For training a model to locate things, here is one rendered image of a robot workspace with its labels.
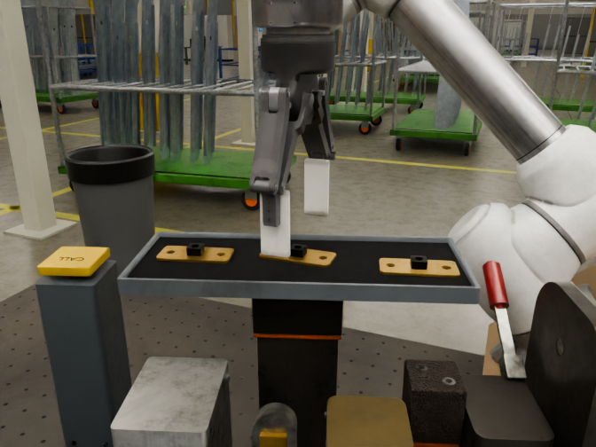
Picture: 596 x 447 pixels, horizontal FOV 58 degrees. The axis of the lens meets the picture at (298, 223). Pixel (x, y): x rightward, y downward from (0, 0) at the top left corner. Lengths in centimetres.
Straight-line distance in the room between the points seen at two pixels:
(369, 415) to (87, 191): 282
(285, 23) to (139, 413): 36
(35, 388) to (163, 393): 81
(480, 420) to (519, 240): 53
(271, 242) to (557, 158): 62
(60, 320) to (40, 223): 364
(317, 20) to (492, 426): 40
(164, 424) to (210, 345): 86
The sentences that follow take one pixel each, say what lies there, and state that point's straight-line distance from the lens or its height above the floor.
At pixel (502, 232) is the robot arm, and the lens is 100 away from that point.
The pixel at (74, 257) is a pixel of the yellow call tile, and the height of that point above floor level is 116.
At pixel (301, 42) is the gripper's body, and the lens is 53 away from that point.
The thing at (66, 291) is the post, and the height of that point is 113.
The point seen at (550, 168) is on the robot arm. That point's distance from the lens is 103.
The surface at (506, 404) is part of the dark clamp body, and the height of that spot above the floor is 108.
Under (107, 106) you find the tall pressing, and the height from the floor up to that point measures 74.
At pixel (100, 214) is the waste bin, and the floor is 42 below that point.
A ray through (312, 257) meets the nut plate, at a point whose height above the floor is 116.
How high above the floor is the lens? 141
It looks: 20 degrees down
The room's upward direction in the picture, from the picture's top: straight up
